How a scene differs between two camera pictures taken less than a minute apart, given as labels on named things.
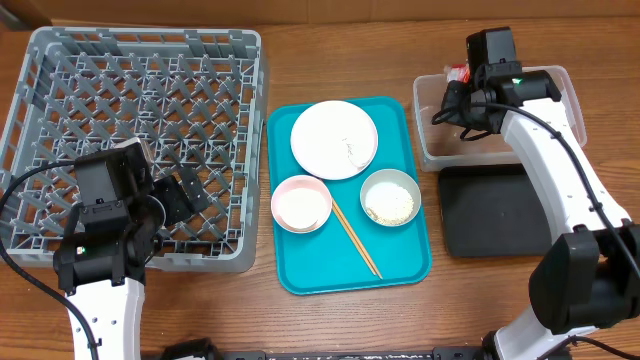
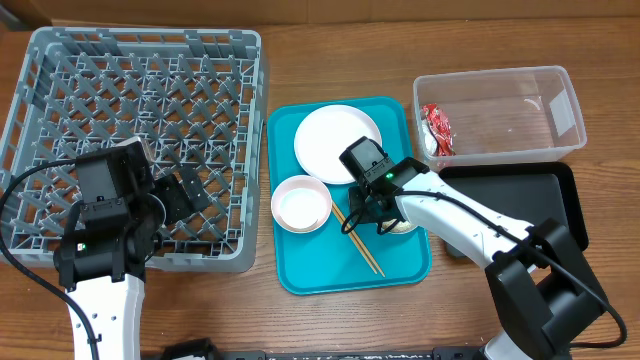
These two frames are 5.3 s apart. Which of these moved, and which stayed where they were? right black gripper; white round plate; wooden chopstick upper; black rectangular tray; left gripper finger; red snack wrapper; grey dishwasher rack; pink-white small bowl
Moved: right black gripper; red snack wrapper
Stayed: wooden chopstick upper; grey dishwasher rack; white round plate; pink-white small bowl; black rectangular tray; left gripper finger
